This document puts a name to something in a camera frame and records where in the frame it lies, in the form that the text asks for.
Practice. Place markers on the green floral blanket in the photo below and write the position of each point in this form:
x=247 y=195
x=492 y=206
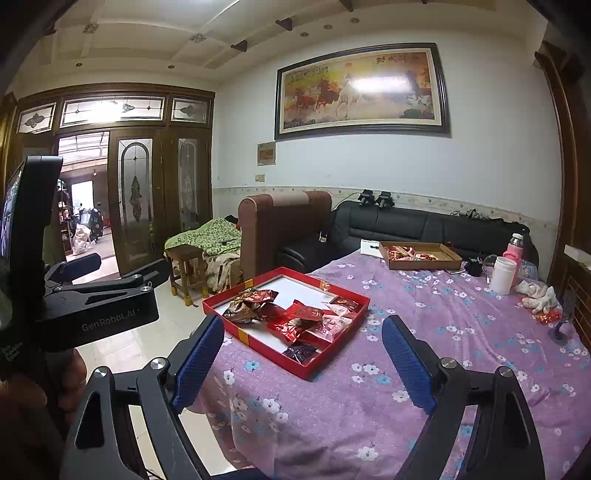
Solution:
x=207 y=233

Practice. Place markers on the beige patterned cloth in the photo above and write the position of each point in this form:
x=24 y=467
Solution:
x=224 y=272

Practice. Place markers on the brown cardboard tray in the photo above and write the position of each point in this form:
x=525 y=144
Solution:
x=415 y=264

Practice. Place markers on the black device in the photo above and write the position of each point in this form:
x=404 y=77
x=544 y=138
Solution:
x=366 y=197
x=384 y=198

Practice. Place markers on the person's left hand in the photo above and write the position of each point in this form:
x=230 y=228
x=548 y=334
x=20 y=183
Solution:
x=71 y=378

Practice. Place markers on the pile of mixed snack packets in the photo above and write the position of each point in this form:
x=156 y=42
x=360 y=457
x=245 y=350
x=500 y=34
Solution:
x=251 y=304

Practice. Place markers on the wooden door frame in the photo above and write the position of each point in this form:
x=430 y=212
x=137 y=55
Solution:
x=565 y=138

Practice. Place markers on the white gloves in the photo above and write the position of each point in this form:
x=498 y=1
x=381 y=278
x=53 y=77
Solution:
x=540 y=295

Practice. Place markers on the white sack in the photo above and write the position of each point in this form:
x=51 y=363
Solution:
x=79 y=240

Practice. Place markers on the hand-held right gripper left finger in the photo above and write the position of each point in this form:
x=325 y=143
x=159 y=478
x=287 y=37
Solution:
x=198 y=364

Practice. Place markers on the white paper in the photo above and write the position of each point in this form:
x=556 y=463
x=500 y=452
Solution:
x=371 y=247

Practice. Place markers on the brown armchair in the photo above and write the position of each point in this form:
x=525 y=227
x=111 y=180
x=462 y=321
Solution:
x=277 y=230

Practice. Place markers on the framed wall notice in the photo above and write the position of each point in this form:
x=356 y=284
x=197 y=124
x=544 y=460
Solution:
x=266 y=153

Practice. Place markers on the white box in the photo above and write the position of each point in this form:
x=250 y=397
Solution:
x=579 y=257

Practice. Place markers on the purple floral tablecloth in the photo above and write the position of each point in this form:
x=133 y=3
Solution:
x=369 y=415

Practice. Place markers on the parked scooter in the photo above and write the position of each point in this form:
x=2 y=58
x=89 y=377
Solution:
x=94 y=219

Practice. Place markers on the wooden stool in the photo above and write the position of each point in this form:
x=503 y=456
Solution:
x=184 y=251

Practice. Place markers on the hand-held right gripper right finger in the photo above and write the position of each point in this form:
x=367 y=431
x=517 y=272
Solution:
x=408 y=364

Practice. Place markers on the wooden glass door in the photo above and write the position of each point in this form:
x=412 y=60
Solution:
x=134 y=184

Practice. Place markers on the white plastic jar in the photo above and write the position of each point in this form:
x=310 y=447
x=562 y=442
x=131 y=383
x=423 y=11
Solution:
x=502 y=277

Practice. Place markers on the small black bag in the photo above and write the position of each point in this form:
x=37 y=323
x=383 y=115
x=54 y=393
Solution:
x=473 y=267

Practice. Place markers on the pink water bottle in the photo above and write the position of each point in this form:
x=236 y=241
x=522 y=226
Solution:
x=513 y=251

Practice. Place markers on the black stand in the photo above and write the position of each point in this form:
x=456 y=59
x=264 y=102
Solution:
x=561 y=337

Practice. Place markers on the black leather sofa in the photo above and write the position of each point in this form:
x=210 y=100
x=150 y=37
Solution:
x=415 y=224

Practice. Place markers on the clear plastic container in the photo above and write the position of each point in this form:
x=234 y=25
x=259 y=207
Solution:
x=527 y=270

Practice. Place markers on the framed horse painting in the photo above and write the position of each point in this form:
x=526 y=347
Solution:
x=360 y=92

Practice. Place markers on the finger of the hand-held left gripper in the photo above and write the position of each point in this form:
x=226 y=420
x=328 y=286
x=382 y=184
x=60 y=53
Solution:
x=78 y=267
x=147 y=272

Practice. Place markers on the red cardboard box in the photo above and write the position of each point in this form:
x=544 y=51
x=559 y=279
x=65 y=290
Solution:
x=295 y=286

